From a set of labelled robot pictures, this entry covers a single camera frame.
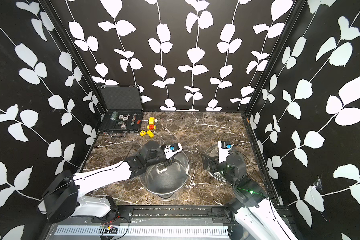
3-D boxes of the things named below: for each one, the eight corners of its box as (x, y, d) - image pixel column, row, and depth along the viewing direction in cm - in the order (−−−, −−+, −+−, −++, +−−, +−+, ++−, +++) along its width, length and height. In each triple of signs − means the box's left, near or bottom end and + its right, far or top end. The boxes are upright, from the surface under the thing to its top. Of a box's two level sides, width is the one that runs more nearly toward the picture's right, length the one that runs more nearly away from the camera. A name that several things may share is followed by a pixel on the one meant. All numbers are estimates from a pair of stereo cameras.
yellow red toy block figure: (148, 129, 111) (146, 125, 107) (149, 121, 116) (148, 117, 112) (155, 130, 111) (154, 125, 107) (156, 121, 116) (156, 117, 112)
